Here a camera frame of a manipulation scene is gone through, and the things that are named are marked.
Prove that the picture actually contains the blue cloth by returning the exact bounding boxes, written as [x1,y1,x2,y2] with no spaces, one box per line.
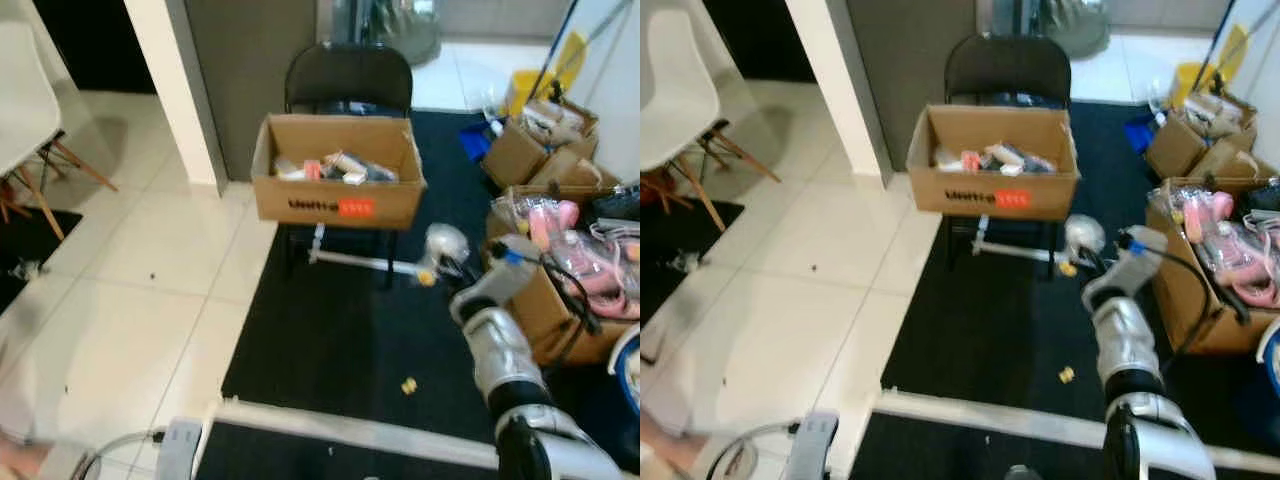
[459,117,497,162]
[1121,112,1162,154]

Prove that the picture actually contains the pink items in clear plastic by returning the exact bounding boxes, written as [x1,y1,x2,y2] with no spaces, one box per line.
[1152,184,1280,311]
[492,194,641,319]

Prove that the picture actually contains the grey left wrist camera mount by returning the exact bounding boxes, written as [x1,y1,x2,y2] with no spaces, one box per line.
[784,409,842,480]
[152,417,207,480]

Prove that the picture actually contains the black folding chair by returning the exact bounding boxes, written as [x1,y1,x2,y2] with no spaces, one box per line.
[939,33,1074,282]
[279,42,417,292]

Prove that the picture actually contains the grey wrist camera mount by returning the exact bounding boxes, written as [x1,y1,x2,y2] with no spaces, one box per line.
[152,417,207,480]
[1083,227,1167,312]
[452,236,543,323]
[784,409,842,480]

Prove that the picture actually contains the yellow mop bucket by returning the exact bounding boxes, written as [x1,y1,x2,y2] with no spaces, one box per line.
[1168,24,1252,107]
[504,30,592,120]

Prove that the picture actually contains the large black floor mat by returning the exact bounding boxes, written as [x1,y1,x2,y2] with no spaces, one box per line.
[879,99,1280,457]
[221,108,641,447]

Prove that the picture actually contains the grey plastic bag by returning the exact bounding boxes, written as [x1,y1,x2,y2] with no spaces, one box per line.
[1038,0,1112,57]
[334,0,442,67]

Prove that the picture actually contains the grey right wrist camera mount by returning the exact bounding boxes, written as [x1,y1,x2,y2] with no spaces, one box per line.
[452,236,543,323]
[1083,227,1167,312]

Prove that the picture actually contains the blue round bin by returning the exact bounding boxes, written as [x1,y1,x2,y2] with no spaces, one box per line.
[1257,317,1280,422]
[609,324,641,417]

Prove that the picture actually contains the small black floor mat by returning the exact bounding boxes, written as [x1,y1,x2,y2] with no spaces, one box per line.
[640,196,747,322]
[0,204,84,312]

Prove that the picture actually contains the thin mop handle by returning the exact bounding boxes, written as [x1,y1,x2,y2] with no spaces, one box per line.
[529,0,582,102]
[1194,0,1239,97]

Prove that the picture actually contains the pink and white packaging trash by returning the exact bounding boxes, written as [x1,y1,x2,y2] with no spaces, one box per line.
[934,141,1057,177]
[274,149,400,185]

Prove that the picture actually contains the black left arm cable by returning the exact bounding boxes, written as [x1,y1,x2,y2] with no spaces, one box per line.
[709,419,802,480]
[79,429,167,480]

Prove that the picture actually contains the cardboard box with pink items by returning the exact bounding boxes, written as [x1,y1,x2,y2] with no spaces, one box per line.
[484,185,641,367]
[1144,177,1280,357]

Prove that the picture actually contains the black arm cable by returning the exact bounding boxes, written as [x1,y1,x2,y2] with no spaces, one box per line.
[1150,243,1253,326]
[79,429,167,480]
[518,252,604,339]
[709,419,802,480]

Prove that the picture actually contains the silver trash ball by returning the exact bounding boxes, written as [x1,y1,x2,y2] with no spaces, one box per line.
[1061,214,1108,277]
[424,224,472,287]

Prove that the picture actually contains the white plastic chair wooden legs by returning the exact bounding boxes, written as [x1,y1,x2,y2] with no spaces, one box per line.
[640,8,782,232]
[0,20,119,242]

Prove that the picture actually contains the white pipe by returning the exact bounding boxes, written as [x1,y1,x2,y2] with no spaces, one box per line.
[309,225,422,277]
[972,216,1069,267]

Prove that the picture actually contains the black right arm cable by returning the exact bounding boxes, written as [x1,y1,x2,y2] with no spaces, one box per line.
[518,252,604,339]
[1150,243,1253,326]

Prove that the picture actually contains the small open cardboard box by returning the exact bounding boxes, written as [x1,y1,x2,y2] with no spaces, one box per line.
[1144,91,1262,182]
[481,98,602,190]

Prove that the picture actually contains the cardboard box with red label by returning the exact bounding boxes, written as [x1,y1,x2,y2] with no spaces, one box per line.
[250,112,429,232]
[905,103,1082,222]

